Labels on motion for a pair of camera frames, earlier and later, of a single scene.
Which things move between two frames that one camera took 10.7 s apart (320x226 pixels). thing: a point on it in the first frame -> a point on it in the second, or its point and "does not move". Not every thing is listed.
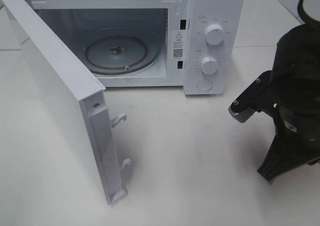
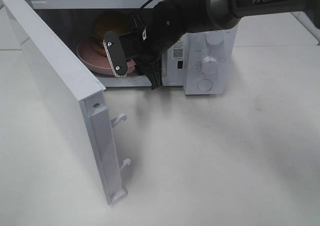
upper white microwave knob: [214, 34] does not move
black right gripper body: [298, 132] -> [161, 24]
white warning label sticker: [178, 44] does not move
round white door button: [205, 85] does not move
